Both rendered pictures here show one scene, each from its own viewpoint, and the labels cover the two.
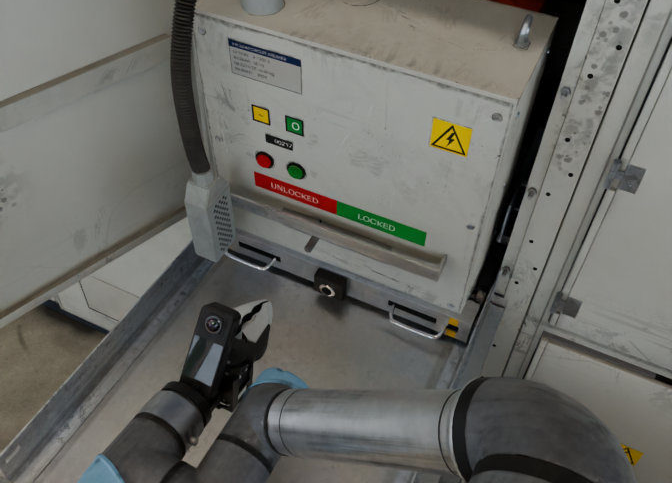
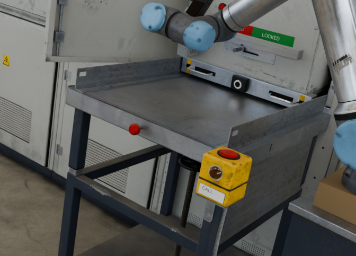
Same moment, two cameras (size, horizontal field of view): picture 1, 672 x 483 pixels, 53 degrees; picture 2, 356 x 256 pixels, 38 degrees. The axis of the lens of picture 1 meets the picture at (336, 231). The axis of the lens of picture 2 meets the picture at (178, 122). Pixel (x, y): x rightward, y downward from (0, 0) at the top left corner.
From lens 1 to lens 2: 1.18 m
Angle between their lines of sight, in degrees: 28
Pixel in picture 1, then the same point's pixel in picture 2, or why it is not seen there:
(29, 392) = (25, 204)
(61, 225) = (117, 29)
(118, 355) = (129, 80)
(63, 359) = (48, 197)
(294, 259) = (223, 72)
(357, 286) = (254, 84)
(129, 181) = not seen: hidden behind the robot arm
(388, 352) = (265, 109)
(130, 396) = (133, 89)
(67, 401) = (106, 77)
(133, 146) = not seen: hidden behind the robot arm
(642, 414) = not seen: outside the picture
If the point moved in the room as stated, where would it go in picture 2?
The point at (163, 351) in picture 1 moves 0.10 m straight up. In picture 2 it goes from (151, 85) to (156, 57)
